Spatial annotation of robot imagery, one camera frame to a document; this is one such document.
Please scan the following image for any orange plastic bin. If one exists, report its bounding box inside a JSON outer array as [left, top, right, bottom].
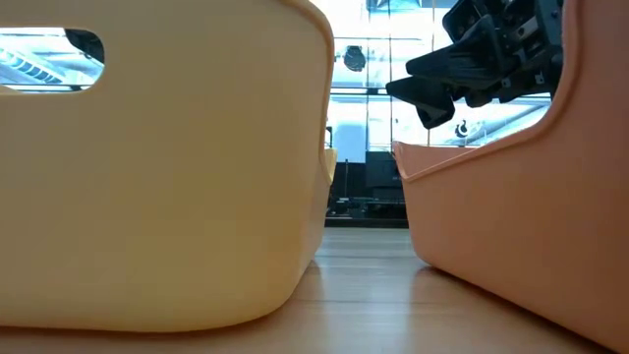
[[391, 0, 629, 353]]

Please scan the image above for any black background box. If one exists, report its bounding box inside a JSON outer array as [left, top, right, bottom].
[[366, 150, 405, 191]]

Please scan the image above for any yellow plastic bin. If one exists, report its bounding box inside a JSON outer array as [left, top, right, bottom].
[[0, 0, 339, 333]]

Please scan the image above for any dark round background object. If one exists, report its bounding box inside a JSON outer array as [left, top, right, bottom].
[[342, 44, 368, 74]]

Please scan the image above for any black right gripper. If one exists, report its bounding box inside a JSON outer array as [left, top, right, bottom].
[[385, 0, 565, 130]]

